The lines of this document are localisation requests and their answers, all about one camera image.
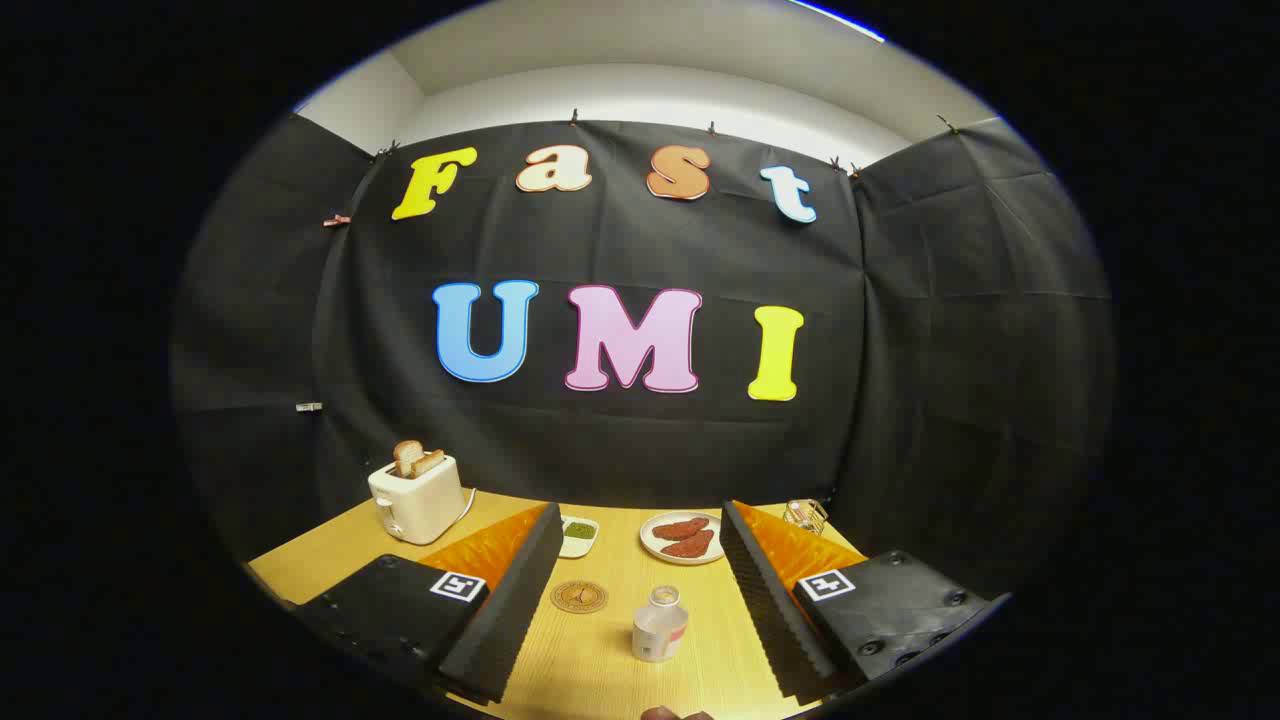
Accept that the clear juice bottle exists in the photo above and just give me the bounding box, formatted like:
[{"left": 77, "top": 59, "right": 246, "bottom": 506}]
[{"left": 632, "top": 586, "right": 690, "bottom": 663}]

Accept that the round cork coaster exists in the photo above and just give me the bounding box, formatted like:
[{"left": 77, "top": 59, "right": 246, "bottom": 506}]
[{"left": 550, "top": 580, "right": 609, "bottom": 614}]

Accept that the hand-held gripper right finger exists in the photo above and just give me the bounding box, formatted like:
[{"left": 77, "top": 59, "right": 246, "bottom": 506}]
[{"left": 718, "top": 500, "right": 1011, "bottom": 701}]

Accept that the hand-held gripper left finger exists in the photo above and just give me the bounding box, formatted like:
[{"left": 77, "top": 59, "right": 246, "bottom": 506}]
[{"left": 290, "top": 503, "right": 566, "bottom": 706}]

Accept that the black backdrop cloth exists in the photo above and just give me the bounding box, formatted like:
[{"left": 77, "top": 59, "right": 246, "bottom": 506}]
[{"left": 170, "top": 112, "right": 1116, "bottom": 601}]

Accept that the wooden table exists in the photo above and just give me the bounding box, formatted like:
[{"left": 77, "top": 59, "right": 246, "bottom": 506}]
[{"left": 248, "top": 490, "right": 871, "bottom": 720}]

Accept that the white toaster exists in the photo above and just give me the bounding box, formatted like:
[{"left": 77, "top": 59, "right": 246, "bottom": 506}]
[{"left": 367, "top": 455, "right": 468, "bottom": 546}]

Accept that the white divided condiment dish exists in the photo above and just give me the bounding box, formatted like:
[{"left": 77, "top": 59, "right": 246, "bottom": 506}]
[{"left": 558, "top": 515, "right": 600, "bottom": 559}]

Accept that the white round plate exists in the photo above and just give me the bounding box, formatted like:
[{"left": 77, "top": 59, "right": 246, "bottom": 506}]
[{"left": 640, "top": 511, "right": 725, "bottom": 566}]

